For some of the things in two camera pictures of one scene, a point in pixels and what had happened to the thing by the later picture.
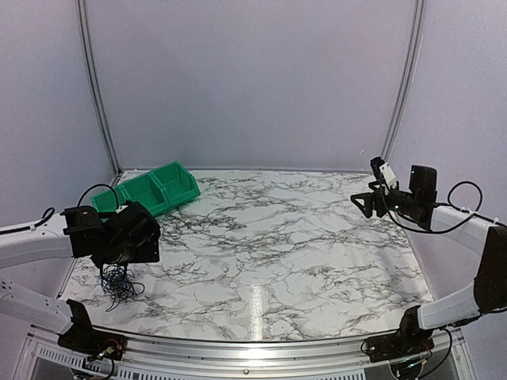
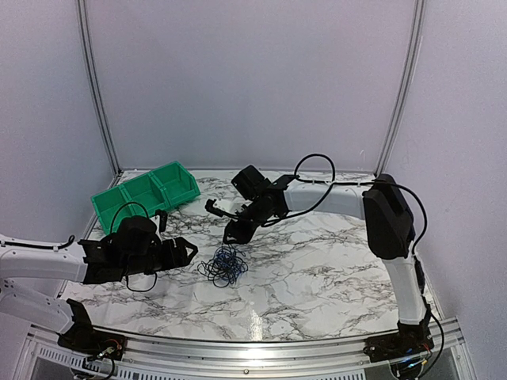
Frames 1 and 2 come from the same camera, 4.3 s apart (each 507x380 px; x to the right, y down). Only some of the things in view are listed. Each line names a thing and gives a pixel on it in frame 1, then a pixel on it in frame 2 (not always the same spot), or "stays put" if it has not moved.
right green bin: [176, 182] stays put
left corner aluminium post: [87, 44] stays put
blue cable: [116, 283] to [227, 267]
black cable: [116, 281] to [225, 267]
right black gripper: [370, 198] to [232, 229]
